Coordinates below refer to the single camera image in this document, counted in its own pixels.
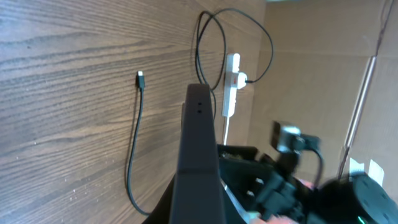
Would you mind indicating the white power strip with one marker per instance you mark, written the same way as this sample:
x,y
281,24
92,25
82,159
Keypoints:
x,y
230,84

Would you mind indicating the white charger plug adapter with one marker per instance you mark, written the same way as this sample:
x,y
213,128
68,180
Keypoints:
x,y
239,80

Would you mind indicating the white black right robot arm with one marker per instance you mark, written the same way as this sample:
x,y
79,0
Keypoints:
x,y
353,199

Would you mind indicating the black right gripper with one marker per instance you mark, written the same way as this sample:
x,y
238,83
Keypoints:
x,y
259,185

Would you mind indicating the brown cardboard wall panel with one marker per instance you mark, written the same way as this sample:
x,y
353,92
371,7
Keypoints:
x,y
334,75

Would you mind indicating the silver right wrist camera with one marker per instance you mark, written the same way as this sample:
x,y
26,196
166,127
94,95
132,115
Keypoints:
x,y
289,138

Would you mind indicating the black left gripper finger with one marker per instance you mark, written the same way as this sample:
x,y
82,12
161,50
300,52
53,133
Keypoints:
x,y
195,194

